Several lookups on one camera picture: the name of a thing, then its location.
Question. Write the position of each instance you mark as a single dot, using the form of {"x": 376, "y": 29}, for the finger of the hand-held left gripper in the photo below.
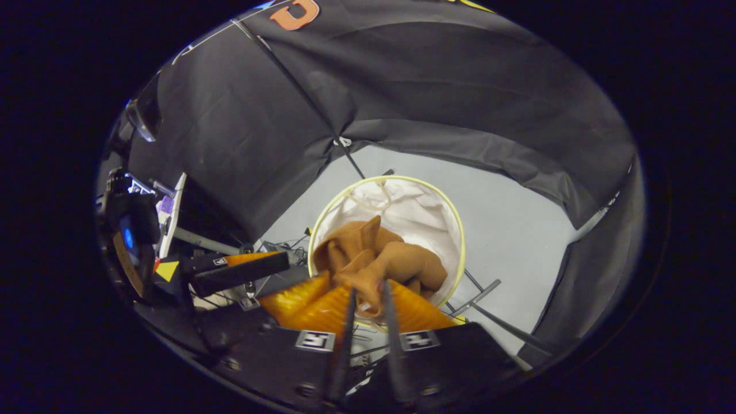
{"x": 241, "y": 274}
{"x": 293, "y": 296}

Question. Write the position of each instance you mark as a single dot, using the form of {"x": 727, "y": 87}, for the grey metal bar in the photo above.
{"x": 207, "y": 241}

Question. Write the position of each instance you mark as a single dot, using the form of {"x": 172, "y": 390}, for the brown jacket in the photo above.
{"x": 391, "y": 264}

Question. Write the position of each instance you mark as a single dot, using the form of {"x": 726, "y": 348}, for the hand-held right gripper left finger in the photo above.
{"x": 339, "y": 345}

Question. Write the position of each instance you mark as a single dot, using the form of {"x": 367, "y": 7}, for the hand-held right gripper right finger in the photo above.
{"x": 397, "y": 345}

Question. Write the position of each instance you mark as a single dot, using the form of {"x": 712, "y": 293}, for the black backdrop cloth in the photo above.
{"x": 431, "y": 86}

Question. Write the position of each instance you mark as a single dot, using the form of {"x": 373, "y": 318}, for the white laundry hamper yellow rim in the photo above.
{"x": 425, "y": 213}

